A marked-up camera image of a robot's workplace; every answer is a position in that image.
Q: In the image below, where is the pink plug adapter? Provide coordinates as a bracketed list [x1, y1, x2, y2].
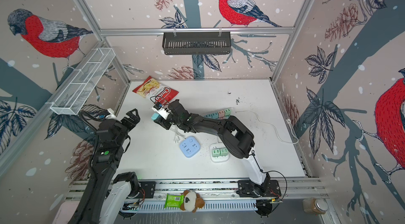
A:
[218, 110, 225, 119]

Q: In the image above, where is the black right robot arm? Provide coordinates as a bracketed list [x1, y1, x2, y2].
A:
[153, 100, 282, 198]

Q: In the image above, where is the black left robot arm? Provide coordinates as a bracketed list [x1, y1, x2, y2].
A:
[69, 109, 140, 224]

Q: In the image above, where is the blue square socket cube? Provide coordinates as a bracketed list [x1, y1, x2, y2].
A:
[179, 136, 200, 158]

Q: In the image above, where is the red Chuba chips bag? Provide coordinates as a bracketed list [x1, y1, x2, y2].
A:
[132, 76, 179, 105]

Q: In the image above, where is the white multicolour power strip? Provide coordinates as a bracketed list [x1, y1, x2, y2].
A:
[204, 108, 236, 120]

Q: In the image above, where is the white square socket cube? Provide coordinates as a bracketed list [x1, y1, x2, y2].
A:
[209, 143, 230, 163]

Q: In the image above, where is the green wet wipes pack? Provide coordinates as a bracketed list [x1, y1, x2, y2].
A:
[164, 194, 184, 208]

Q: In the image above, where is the brown plush dog toy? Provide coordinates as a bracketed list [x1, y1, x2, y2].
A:
[180, 190, 205, 213]

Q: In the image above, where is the pink tray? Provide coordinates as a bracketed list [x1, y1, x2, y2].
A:
[52, 201, 80, 224]

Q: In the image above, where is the glass jar with lid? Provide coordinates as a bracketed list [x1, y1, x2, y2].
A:
[303, 198, 329, 215]

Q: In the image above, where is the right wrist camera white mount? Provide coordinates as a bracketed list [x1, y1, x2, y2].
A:
[153, 102, 170, 120]

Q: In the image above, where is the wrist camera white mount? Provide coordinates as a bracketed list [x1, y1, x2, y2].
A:
[153, 102, 170, 120]
[98, 108, 118, 120]

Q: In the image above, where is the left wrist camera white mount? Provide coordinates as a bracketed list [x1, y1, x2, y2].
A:
[98, 108, 118, 120]

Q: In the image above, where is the white cable of blue cube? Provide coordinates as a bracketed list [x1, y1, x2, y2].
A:
[170, 125, 187, 144]

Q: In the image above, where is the white wire mesh shelf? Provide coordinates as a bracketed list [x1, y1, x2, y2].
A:
[50, 47, 116, 115]

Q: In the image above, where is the black hanging wall basket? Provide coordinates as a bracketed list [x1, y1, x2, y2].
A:
[162, 31, 232, 55]

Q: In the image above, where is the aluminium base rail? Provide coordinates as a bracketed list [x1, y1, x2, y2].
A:
[66, 178, 329, 215]

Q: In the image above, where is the white power strip cable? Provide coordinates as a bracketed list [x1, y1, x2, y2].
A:
[235, 111, 300, 145]

